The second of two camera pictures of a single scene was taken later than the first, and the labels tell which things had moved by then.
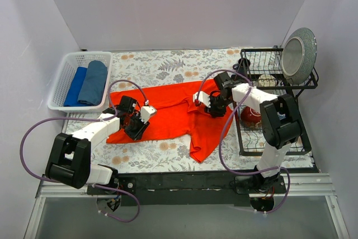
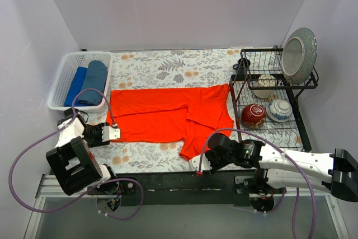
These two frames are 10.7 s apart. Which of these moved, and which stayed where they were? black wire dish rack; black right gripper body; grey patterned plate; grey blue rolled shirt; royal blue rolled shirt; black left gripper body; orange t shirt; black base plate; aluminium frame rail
Moved: black right gripper body; black left gripper body; orange t shirt
Stayed: aluminium frame rail; grey blue rolled shirt; black wire dish rack; black base plate; grey patterned plate; royal blue rolled shirt
